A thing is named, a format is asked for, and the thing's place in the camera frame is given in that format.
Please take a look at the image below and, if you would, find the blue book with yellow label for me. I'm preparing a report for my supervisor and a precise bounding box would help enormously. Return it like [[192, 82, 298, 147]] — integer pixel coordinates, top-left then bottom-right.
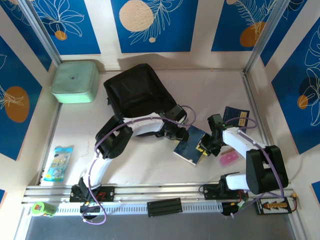
[[173, 124, 213, 166], [222, 106, 251, 133]]

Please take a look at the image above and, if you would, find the pink eraser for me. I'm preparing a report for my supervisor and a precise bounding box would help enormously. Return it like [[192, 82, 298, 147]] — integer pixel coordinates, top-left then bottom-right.
[[219, 151, 239, 166]]

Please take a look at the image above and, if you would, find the black backpack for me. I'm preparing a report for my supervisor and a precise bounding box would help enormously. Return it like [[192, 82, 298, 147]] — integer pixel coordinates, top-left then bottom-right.
[[103, 63, 189, 138]]

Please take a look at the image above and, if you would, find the mint green zip case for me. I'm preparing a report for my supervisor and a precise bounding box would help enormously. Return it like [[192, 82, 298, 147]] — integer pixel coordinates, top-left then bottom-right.
[[50, 59, 100, 104]]

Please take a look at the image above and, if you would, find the black slotted block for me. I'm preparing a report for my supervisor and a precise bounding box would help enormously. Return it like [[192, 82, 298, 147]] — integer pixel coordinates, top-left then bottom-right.
[[146, 197, 183, 218]]

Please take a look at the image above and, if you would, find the black board with yellow connectors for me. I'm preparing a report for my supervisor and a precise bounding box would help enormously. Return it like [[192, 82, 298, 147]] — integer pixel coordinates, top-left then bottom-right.
[[253, 196, 292, 215]]

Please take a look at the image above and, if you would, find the grey metal plate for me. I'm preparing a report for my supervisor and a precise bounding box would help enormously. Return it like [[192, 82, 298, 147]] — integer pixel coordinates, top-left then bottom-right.
[[24, 214, 296, 240]]

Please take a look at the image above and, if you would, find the blue sticker packet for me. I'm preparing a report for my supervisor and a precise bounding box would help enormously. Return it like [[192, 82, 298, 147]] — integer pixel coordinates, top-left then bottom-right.
[[42, 144, 75, 183]]

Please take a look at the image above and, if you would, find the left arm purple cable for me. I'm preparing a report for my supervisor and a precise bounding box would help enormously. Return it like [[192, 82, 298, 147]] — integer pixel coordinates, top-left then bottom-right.
[[82, 104, 198, 225]]

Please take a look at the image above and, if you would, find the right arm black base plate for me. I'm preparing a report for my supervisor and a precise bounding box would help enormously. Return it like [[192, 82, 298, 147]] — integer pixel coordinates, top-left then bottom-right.
[[202, 183, 249, 201]]

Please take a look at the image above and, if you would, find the aluminium side rail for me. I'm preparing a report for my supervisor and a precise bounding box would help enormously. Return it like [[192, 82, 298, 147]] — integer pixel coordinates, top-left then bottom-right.
[[37, 103, 63, 186], [240, 70, 281, 180]]

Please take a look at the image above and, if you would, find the aluminium front rail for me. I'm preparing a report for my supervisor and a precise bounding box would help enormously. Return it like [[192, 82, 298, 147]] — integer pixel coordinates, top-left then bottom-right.
[[21, 181, 295, 205]]

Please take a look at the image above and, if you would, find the white slotted cable duct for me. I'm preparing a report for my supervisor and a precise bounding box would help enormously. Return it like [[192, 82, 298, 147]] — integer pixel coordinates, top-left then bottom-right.
[[53, 201, 224, 217]]

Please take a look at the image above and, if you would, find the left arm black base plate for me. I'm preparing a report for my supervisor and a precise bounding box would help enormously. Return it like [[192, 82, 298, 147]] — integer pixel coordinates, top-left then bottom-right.
[[69, 185, 116, 203]]

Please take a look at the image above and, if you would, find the red and black wire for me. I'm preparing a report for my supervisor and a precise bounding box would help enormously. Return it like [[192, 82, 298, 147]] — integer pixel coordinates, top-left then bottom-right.
[[289, 191, 300, 211]]

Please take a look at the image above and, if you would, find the aluminium corner post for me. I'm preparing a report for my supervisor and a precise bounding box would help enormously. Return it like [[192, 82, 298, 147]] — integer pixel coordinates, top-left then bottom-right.
[[18, 0, 62, 65], [244, 0, 291, 73]]

